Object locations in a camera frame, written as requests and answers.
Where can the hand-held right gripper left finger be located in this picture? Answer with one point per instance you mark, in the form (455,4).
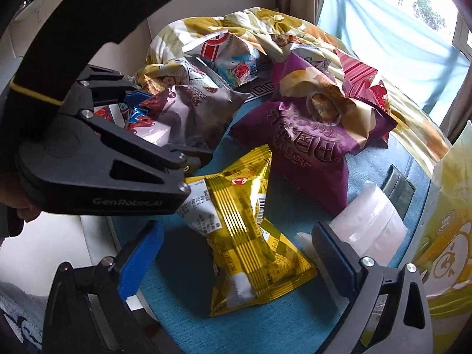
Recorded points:
(142,261)

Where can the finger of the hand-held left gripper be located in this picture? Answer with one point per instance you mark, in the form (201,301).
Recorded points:
(147,151)
(103,86)

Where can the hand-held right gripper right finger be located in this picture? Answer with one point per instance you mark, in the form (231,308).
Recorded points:
(333,261)

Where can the shiny blue red snack packet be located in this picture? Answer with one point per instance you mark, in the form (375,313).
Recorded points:
(138,105)

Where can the white translucent packet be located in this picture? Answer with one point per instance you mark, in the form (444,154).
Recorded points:
(368,217)

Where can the yellow checked snack packet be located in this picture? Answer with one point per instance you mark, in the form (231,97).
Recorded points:
(239,236)

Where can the green corn bear bag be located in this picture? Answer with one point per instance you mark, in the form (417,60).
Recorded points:
(450,250)

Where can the red pink snack packet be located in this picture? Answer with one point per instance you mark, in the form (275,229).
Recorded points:
(357,77)

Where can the person's left hand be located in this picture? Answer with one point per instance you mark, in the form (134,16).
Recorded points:
(18,201)

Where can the teal fabric cushion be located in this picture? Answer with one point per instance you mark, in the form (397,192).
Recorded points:
(177,287)

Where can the cartoon print snack bag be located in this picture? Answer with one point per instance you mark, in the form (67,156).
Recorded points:
(166,77)

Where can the grey snack bag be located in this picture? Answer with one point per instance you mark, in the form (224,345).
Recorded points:
(206,110)

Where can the grey fabric tag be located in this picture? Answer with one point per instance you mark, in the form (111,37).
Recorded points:
(403,190)

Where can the purple snack bag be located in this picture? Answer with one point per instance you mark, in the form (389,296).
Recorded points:
(306,143)

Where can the white blue red snack bag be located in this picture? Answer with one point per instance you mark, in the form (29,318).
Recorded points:
(228,59)

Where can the grey fluffy rug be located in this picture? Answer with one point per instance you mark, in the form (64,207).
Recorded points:
(22,309)

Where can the floral yellow blanket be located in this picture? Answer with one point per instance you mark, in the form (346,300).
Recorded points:
(258,22)

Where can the light blue sheet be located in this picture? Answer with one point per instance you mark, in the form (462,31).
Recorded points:
(387,37)

